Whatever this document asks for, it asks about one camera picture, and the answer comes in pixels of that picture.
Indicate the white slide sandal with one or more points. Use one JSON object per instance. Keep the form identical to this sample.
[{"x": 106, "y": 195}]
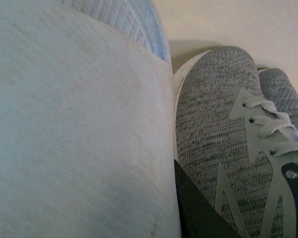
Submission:
[{"x": 86, "y": 121}]

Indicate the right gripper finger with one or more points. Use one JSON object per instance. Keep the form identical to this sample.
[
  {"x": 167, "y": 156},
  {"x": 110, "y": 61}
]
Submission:
[{"x": 198, "y": 218}]

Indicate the grey sneaker with blue lining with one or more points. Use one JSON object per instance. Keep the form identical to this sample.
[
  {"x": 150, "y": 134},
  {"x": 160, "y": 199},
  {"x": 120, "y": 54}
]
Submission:
[{"x": 276, "y": 87}]

